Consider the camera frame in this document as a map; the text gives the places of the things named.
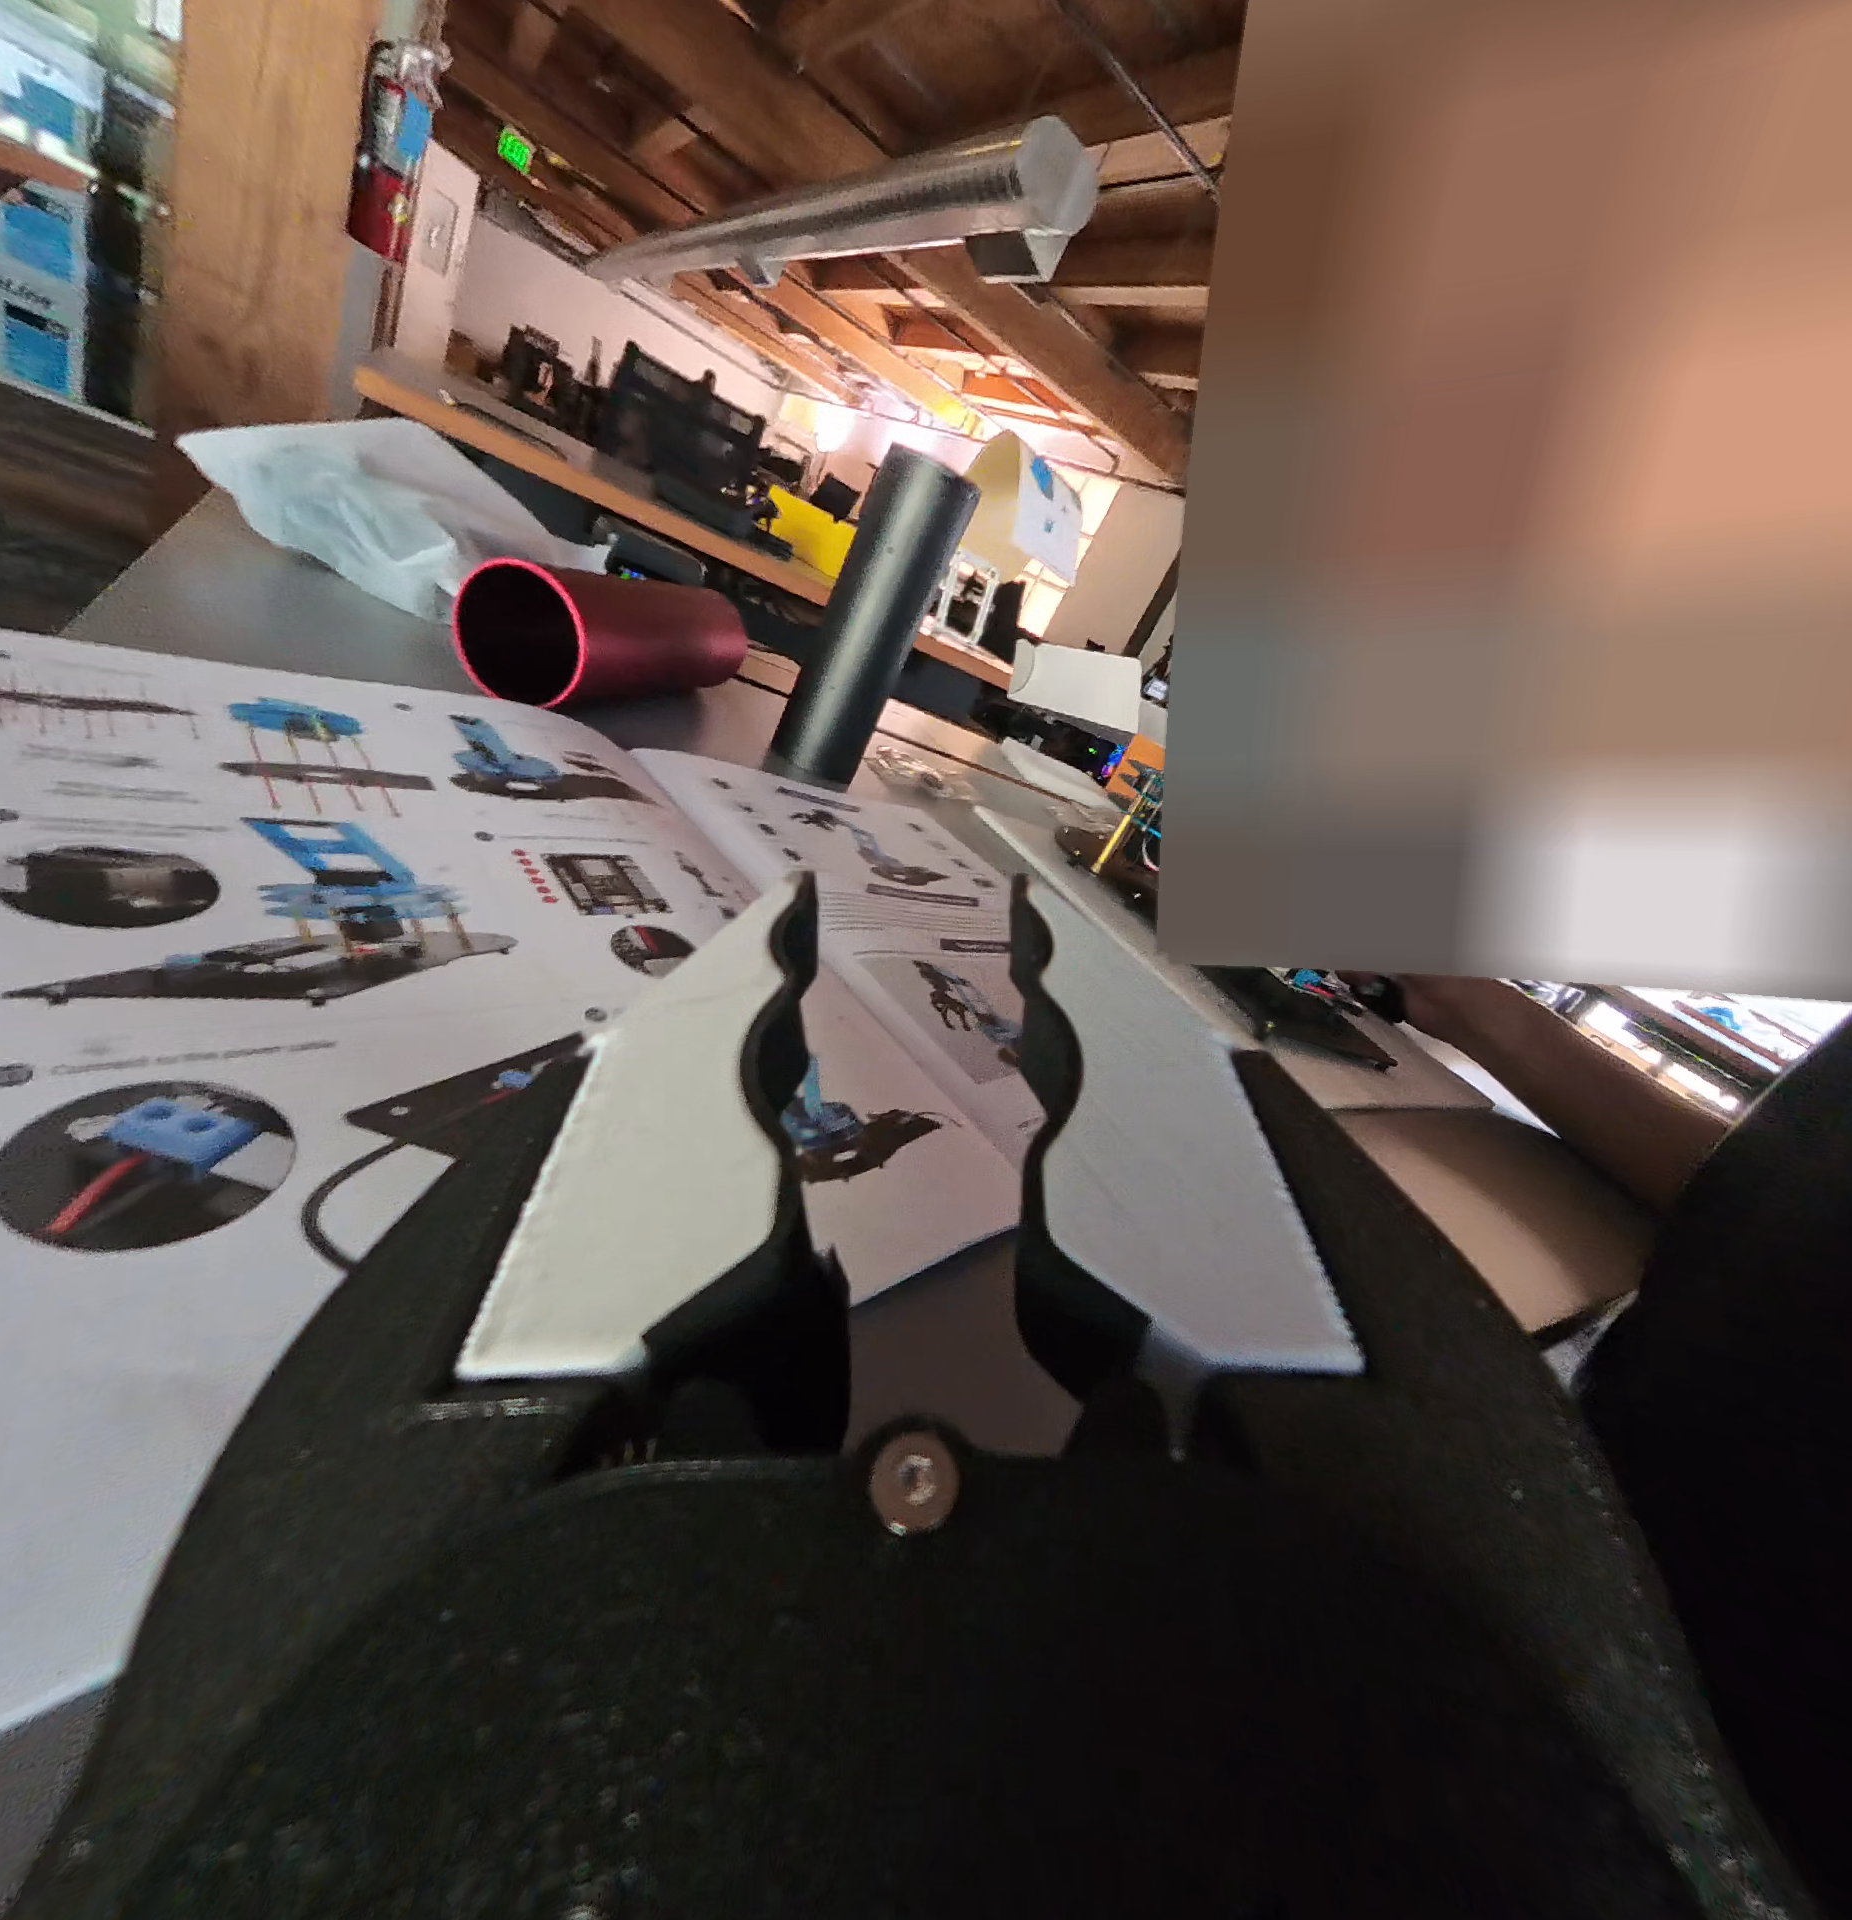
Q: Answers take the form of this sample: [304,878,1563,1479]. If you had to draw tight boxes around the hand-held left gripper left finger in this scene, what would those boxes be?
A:
[453,872,853,1457]

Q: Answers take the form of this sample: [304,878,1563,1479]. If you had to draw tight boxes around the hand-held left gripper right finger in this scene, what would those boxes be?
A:
[1005,874,1366,1448]

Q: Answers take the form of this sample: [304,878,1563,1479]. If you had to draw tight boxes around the blue toy robot arm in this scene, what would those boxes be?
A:
[1053,756,1409,1078]

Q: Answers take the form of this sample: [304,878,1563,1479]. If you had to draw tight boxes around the person's right forearm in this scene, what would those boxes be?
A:
[1398,972,1743,1209]

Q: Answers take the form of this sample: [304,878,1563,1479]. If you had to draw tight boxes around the wood edged office desk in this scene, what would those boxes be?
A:
[353,357,1020,695]

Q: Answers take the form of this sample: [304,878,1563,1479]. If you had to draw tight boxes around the white foam sheet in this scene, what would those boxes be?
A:
[971,802,1663,1345]

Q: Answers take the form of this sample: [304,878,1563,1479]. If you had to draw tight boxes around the orange white cardboard box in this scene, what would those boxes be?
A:
[1008,637,1170,798]

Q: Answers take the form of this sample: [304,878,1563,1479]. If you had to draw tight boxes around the open instruction booklet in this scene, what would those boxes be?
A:
[0,622,1258,1748]

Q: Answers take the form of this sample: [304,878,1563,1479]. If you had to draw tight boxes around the red metal tube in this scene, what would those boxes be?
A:
[449,557,751,711]

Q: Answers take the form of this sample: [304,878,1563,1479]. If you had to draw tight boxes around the black tube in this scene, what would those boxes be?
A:
[767,444,977,789]

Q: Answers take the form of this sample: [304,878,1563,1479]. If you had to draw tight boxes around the person's black top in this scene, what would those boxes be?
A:
[1578,1003,1852,1920]

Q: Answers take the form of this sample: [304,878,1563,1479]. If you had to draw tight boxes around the black gadget green lights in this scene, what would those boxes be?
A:
[603,519,706,590]

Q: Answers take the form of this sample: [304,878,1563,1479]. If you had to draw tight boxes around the yellow storage bin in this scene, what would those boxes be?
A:
[767,482,856,575]

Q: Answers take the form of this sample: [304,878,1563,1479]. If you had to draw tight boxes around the white plastic bag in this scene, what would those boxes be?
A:
[177,421,528,619]

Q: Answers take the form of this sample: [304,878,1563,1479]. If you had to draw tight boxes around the red fire extinguisher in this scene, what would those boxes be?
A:
[343,42,421,266]

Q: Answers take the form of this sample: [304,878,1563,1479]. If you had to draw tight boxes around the wooden pillar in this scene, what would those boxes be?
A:
[152,0,390,442]

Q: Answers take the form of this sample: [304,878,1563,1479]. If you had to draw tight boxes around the stack of cardboard boxes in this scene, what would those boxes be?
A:
[0,0,105,411]

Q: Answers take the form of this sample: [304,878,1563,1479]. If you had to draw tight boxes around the silver air duct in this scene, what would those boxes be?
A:
[589,117,1102,292]

